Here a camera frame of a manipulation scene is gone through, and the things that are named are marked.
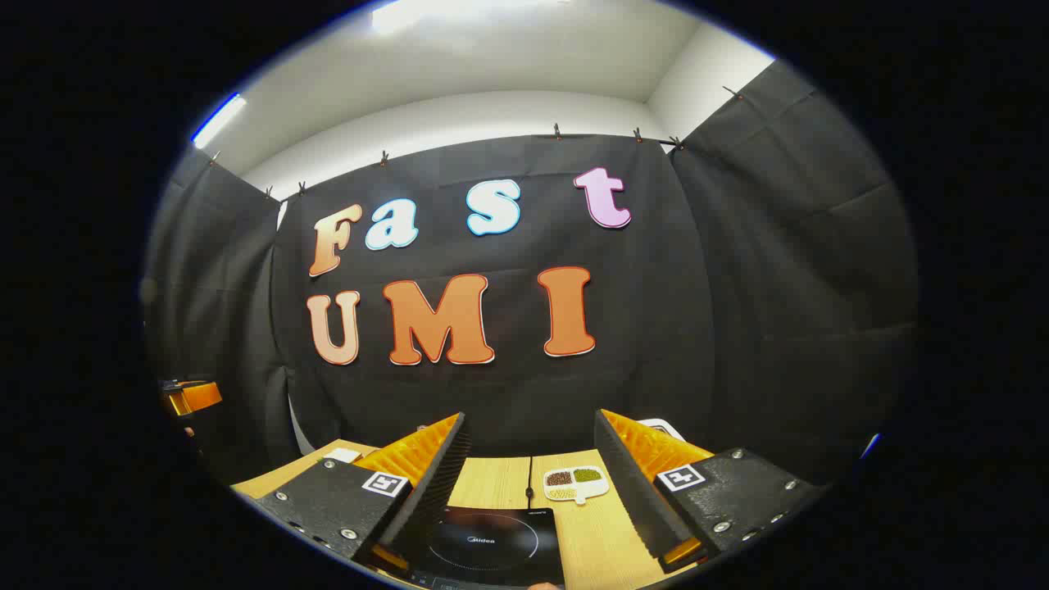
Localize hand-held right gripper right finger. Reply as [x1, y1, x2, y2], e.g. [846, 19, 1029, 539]
[593, 409, 824, 574]

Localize white divided bean dish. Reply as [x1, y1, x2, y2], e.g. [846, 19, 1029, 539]
[543, 465, 610, 505]

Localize black induction cooktop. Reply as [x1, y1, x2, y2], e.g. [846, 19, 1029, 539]
[407, 506, 566, 589]

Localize ceiling light strip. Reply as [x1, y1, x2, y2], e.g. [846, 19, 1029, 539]
[369, 0, 574, 38]
[191, 93, 247, 150]

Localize black backdrop cloth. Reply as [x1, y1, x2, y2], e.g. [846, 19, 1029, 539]
[141, 59, 920, 484]

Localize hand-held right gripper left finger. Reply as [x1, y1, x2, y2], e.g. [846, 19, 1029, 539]
[256, 412, 474, 574]

